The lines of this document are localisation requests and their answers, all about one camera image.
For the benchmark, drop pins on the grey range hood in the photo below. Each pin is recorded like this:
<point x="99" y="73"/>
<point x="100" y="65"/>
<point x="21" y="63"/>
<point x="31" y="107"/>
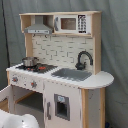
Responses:
<point x="38" y="27"/>

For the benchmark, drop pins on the grey backdrop curtain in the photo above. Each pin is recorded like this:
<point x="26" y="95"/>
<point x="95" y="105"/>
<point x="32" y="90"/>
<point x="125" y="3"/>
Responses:
<point x="114" y="44"/>

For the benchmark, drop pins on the white cupboard door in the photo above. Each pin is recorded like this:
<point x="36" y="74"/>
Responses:
<point x="62" y="106"/>

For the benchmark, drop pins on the white toy microwave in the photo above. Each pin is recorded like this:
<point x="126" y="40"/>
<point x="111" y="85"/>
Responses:
<point x="72" y="24"/>

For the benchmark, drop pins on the wooden toy kitchen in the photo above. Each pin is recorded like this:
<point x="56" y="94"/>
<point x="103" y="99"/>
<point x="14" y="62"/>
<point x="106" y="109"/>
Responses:
<point x="61" y="50"/>

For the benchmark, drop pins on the left red stove knob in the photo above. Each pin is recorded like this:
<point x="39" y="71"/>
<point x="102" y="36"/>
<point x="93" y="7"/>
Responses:
<point x="14" y="79"/>

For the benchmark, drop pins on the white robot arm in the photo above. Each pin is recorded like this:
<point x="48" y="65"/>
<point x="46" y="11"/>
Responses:
<point x="8" y="120"/>

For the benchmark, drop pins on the small metal pot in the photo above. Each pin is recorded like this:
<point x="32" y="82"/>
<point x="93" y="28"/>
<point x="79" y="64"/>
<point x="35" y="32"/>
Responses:
<point x="30" y="61"/>

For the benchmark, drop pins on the black toy faucet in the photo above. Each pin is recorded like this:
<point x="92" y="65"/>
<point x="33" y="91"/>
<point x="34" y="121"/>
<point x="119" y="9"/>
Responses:
<point x="81" y="65"/>

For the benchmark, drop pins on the black toy stovetop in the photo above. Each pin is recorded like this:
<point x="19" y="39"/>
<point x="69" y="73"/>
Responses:
<point x="39" y="68"/>

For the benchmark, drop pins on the grey toy sink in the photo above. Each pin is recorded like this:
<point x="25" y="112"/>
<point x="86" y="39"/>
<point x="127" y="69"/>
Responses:
<point x="71" y="74"/>

